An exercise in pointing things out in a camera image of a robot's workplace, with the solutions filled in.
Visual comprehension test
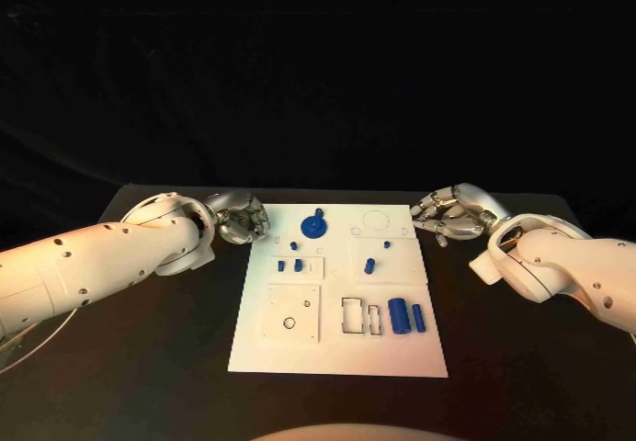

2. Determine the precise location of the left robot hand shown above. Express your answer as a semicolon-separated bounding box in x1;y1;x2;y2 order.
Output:
204;189;273;246

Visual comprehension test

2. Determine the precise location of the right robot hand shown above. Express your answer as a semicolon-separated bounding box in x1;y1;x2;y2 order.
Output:
410;182;514;248

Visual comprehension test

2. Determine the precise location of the white task board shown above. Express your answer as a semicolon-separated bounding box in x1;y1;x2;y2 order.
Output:
227;203;449;379

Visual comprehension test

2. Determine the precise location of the blue gear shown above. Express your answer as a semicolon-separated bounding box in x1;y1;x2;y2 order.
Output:
300;208;331;240

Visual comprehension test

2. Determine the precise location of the thick blue cylinder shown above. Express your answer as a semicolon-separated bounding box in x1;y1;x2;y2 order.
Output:
387;298;416;335

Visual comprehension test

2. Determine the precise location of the white cable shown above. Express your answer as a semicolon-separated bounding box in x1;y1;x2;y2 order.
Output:
0;307;80;375

